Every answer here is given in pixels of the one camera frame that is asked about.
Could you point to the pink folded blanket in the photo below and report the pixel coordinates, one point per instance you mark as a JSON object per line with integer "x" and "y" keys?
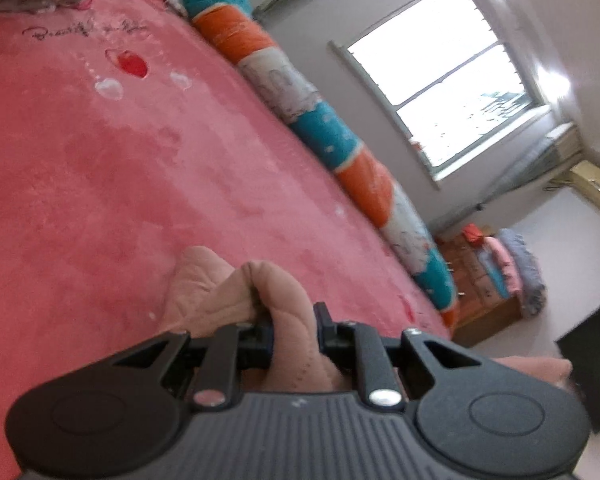
{"x": 502, "y": 267}

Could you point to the black flat screen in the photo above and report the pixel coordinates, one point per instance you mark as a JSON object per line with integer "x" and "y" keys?
{"x": 595, "y": 365}

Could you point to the blue folded blanket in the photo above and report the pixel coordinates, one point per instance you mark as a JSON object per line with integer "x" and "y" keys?
{"x": 492, "y": 280}

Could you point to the pink heart-print bed blanket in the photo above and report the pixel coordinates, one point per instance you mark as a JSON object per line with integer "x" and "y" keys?
{"x": 130, "y": 175}

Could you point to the window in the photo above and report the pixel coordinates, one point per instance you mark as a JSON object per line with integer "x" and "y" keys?
{"x": 450, "y": 70}

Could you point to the red box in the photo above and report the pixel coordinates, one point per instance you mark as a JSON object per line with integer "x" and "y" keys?
{"x": 473, "y": 233}

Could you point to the pink quilted pajama top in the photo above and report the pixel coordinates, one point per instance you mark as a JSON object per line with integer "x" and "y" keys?
{"x": 290, "y": 305}

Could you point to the rolled teal orange white quilt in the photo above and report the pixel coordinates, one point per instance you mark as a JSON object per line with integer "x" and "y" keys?
{"x": 325, "y": 130}

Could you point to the wooden dresser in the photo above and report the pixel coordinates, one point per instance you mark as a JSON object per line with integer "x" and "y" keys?
{"x": 485, "y": 310}

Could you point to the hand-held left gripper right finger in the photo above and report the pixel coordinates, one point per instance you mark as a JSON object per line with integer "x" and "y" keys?
{"x": 324, "y": 330}

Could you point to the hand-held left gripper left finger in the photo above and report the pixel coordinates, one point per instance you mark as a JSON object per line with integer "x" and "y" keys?
{"x": 262, "y": 342}

